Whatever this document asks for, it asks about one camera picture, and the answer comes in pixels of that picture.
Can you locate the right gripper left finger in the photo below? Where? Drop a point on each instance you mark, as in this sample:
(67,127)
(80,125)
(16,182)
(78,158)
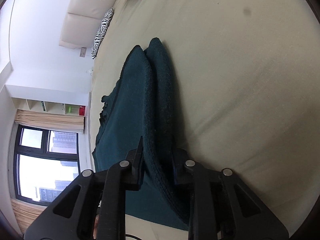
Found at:
(72,214)

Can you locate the wall switch panel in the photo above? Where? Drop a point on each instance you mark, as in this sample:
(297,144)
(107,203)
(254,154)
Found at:
(83,51)

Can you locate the right hand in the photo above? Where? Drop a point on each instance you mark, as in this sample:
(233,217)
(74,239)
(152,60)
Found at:
(95,227)

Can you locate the beige curtain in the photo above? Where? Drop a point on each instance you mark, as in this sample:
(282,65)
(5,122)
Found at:
(50,121)

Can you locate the zebra print pillow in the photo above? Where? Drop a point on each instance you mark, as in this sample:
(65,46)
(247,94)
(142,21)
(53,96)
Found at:
(101,32)

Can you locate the cream padded headboard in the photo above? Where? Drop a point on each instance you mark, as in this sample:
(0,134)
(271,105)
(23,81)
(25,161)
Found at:
(82,21)

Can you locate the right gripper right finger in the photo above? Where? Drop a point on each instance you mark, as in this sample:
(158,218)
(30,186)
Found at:
(222,206)

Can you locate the red box on shelf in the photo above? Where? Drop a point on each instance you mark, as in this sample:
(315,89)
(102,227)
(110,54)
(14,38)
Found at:
(82,110)

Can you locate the dark green knit sweater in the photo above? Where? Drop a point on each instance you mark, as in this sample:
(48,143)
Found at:
(141,108)

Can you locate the beige bed with sheet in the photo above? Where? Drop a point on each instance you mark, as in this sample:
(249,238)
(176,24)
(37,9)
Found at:
(248,88)

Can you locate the black framed window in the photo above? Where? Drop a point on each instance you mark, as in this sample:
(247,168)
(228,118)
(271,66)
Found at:
(45,163)

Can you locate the white wall shelf unit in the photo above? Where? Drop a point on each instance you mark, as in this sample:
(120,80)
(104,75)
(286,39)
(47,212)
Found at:
(46,100)

